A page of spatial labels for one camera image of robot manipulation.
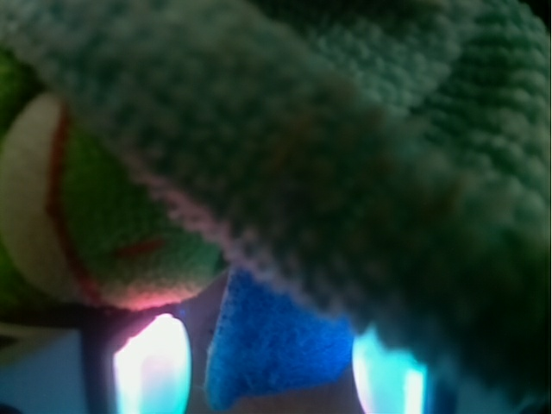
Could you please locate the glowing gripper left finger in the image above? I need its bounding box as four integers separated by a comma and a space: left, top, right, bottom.
79, 312, 193, 414

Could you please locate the green plush frog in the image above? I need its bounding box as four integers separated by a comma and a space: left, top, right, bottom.
1, 51, 221, 316

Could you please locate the blue sponge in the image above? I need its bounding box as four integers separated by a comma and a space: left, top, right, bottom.
204, 268, 354, 411

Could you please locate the teal terry cloth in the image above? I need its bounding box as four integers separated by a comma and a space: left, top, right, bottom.
1, 1, 551, 402

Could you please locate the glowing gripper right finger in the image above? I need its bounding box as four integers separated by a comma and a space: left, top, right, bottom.
352, 329, 427, 414

